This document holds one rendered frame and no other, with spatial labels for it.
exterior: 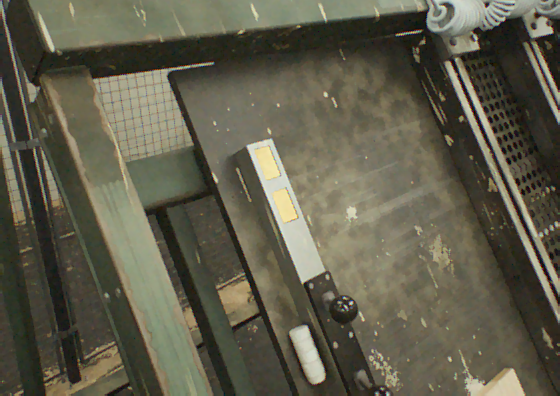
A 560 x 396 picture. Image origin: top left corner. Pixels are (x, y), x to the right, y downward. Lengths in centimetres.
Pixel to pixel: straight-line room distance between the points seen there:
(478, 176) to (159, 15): 71
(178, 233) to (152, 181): 9
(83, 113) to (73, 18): 11
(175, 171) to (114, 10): 24
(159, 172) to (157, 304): 22
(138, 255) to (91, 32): 27
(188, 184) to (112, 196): 17
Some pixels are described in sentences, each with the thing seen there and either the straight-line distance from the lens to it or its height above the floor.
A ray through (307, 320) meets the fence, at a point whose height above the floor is 147.
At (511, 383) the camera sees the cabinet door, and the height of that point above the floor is 122.
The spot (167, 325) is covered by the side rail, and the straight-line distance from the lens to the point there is 68.
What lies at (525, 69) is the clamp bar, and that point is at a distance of 145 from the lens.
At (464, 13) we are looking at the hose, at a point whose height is 188.
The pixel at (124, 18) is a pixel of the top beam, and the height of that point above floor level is 191.
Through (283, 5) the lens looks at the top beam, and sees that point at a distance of 88.
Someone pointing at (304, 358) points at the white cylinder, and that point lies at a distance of 81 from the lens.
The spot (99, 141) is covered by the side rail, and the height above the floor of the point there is 177.
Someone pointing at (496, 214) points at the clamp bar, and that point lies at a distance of 117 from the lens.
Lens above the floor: 194
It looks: 20 degrees down
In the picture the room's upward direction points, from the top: 3 degrees counter-clockwise
